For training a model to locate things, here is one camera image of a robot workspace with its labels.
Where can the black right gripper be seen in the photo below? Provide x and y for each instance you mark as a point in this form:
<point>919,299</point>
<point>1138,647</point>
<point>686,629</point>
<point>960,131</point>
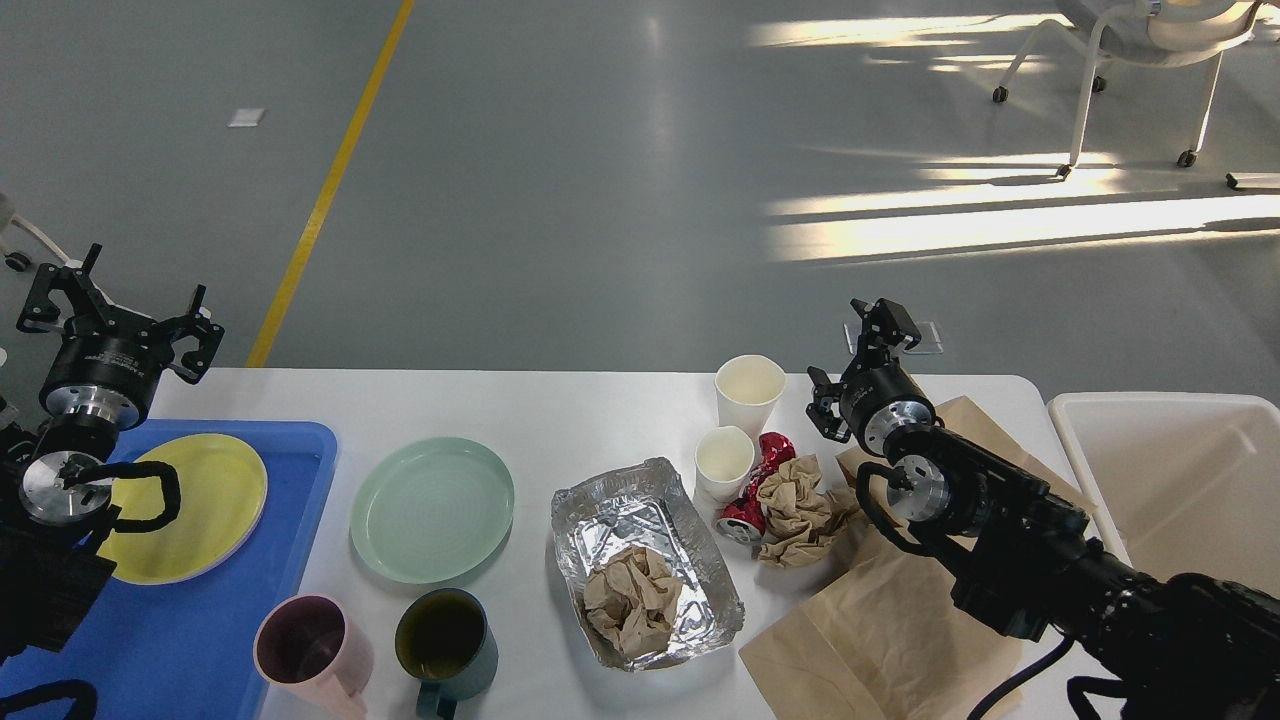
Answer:
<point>881,397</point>

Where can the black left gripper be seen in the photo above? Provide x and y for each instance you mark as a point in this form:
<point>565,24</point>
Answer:
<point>112,378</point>

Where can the light green plate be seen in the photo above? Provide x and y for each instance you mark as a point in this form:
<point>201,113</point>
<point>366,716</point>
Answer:
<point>432,511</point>

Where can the pink mug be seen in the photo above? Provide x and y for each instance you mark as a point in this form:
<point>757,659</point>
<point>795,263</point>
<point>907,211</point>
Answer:
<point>309,646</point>

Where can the dark teal mug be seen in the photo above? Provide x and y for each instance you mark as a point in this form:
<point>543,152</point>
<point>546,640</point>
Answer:
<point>445,643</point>

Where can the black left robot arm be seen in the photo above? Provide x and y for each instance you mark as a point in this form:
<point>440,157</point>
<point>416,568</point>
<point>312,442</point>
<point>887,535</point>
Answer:
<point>63,496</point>

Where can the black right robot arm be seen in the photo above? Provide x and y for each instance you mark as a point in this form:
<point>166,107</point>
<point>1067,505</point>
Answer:
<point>1192,647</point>

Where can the tall white paper cup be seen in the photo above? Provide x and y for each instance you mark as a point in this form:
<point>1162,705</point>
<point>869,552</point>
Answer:
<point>747,389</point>

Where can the small white paper cup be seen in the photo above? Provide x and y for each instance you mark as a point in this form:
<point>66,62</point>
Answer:
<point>723,458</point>

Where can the crumpled brown paper ball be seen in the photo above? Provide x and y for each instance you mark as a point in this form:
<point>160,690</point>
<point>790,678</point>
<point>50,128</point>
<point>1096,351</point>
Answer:
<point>802,522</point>

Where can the crushed red soda can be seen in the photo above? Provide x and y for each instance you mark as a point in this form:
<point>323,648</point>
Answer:
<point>744,519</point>

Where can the yellow plate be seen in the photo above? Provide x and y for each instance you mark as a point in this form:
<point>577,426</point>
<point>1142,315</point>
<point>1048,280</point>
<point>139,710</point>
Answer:
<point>223,489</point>

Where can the brown paper bag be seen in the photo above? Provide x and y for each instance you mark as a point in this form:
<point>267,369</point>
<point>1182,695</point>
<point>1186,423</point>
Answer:
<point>884,641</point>

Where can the aluminium foil tray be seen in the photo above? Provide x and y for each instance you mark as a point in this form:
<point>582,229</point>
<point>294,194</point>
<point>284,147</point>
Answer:
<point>646,506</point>

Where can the crumpled brown paper in tray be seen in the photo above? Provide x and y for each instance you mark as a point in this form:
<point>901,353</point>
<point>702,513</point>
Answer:
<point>632,602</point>

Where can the blue plastic tray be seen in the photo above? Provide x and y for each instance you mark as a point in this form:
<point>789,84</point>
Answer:
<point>183,650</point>

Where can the white plastic bin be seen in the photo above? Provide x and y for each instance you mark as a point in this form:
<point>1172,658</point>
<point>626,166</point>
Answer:
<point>1180,481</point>

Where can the white chair on castors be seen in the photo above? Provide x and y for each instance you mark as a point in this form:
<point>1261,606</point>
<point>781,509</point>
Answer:
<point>1153,34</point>

